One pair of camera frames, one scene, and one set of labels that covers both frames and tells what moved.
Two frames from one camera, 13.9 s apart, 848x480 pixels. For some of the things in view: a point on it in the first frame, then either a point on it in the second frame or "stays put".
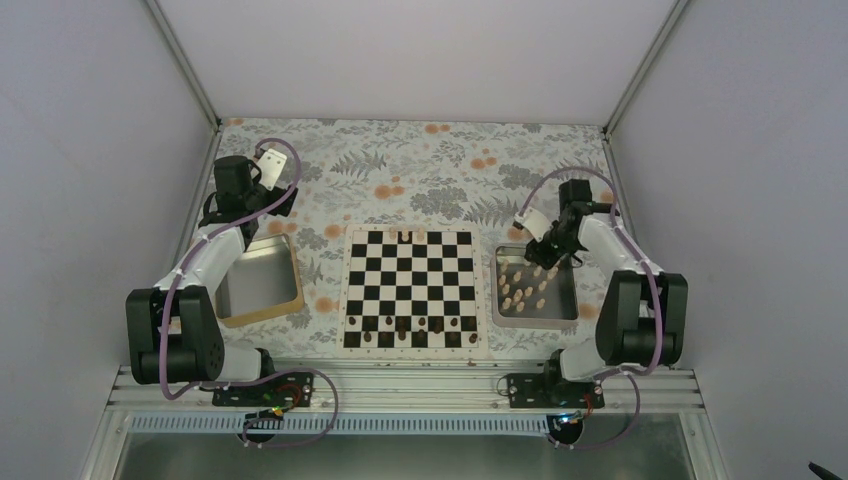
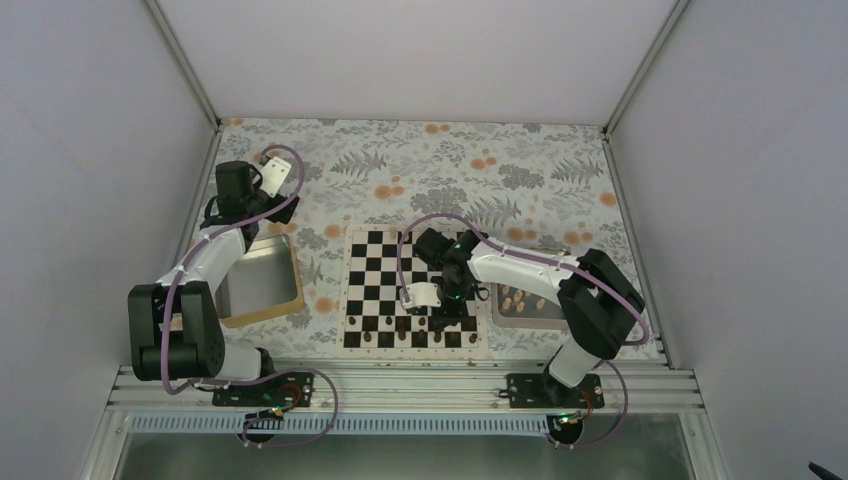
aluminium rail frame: x=421 y=391 stays put
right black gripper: x=538 y=256 to x=459 y=314
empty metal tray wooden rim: x=261 y=283 stays put
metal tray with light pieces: x=524 y=295 stays put
